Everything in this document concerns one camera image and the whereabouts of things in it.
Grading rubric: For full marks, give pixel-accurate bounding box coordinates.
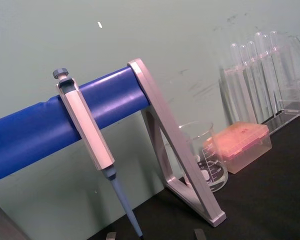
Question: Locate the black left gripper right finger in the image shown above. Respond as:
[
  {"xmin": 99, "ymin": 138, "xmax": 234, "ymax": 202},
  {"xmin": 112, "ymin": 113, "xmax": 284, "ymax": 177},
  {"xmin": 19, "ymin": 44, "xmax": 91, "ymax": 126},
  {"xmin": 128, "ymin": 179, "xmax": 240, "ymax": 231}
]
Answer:
[{"xmin": 193, "ymin": 228, "xmax": 206, "ymax": 240}]

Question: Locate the clear glass beaker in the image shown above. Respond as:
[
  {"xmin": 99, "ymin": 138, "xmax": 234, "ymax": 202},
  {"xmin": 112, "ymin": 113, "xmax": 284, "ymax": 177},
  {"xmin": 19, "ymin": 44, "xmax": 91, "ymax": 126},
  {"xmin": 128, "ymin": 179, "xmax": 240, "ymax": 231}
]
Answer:
[{"xmin": 178, "ymin": 121, "xmax": 230, "ymax": 194}]

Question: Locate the black table cloth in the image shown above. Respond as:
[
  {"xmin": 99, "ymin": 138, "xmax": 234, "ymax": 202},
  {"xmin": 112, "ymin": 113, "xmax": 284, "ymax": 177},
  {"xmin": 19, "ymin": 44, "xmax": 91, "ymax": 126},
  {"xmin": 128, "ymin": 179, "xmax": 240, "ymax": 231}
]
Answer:
[{"xmin": 87, "ymin": 109, "xmax": 300, "ymax": 240}]

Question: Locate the orange pipette tip box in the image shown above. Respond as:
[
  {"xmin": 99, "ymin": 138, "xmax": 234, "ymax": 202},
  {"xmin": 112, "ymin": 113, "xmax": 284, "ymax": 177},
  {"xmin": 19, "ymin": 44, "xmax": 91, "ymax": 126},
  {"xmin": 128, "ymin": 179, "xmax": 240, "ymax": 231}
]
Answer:
[{"xmin": 202, "ymin": 122, "xmax": 273, "ymax": 175}]

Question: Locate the white and blue pipette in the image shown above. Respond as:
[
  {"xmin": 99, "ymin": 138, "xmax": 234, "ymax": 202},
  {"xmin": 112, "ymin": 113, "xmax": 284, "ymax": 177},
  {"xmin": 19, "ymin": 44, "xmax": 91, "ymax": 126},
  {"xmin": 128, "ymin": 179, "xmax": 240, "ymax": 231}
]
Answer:
[{"xmin": 52, "ymin": 66, "xmax": 144, "ymax": 239}]

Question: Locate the blue bar grey pipette stand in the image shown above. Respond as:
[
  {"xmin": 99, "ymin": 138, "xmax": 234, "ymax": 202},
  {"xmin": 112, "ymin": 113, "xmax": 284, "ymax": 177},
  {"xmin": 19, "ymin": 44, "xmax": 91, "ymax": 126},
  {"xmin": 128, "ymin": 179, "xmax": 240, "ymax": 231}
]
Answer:
[{"xmin": 0, "ymin": 58, "xmax": 227, "ymax": 240}]

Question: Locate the clear acrylic test tube rack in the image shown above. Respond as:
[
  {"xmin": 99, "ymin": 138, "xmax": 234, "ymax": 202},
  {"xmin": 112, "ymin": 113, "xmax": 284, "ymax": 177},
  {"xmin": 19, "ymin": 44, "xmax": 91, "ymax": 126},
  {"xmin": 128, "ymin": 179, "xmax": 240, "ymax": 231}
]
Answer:
[{"xmin": 217, "ymin": 44, "xmax": 300, "ymax": 136}]

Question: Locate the clear glass test tube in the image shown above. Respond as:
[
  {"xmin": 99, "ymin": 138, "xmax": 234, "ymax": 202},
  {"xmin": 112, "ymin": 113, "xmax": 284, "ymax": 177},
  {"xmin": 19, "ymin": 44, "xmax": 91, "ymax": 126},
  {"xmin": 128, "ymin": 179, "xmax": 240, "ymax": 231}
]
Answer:
[
  {"xmin": 238, "ymin": 44, "xmax": 259, "ymax": 124},
  {"xmin": 254, "ymin": 31, "xmax": 276, "ymax": 119},
  {"xmin": 229, "ymin": 42, "xmax": 251, "ymax": 126},
  {"xmin": 269, "ymin": 30, "xmax": 291, "ymax": 114},
  {"xmin": 246, "ymin": 40, "xmax": 266, "ymax": 121},
  {"xmin": 261, "ymin": 34, "xmax": 281, "ymax": 116}
]

